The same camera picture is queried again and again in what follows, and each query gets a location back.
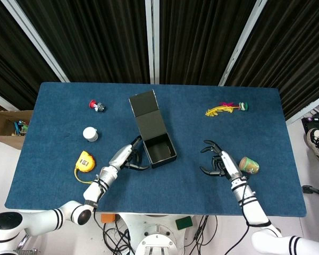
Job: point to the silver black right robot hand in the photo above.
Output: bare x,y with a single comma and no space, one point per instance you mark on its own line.
230,164

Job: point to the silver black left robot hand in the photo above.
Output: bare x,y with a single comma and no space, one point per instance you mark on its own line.
121,156

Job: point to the black foldable cardboard box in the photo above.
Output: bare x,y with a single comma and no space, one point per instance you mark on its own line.
151,125

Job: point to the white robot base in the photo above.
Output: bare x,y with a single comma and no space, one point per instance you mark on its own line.
154,225

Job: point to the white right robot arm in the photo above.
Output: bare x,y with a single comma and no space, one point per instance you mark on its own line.
251,207

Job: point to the brown cardboard box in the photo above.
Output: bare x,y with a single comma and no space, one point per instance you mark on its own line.
0,119

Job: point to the green printed paper cup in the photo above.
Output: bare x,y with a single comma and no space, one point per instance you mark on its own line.
251,166

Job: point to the yellow tape measure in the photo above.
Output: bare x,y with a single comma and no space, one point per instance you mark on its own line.
83,162

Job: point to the white plastic jar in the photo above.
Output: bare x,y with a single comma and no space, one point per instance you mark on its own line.
90,134

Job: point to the blue felt table mat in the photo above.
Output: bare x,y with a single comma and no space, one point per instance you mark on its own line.
149,196

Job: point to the yellow pink feather shuttlecock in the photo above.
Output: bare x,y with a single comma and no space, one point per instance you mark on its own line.
218,110

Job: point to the red and grey toy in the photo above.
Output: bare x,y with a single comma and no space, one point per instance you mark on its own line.
97,106

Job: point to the orange block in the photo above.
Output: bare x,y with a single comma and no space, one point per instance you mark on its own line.
107,218

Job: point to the green block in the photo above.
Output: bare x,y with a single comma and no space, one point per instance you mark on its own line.
184,223

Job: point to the black stand leg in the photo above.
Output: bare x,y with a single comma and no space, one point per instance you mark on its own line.
308,189

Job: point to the colourful small tools pile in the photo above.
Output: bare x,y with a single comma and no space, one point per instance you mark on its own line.
20,127

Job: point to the black pleated curtain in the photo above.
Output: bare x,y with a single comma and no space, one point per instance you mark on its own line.
295,53
5,53
95,40
196,40

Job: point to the white metal partition post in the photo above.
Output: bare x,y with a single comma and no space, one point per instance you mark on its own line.
152,40
35,40
308,109
0,100
242,40

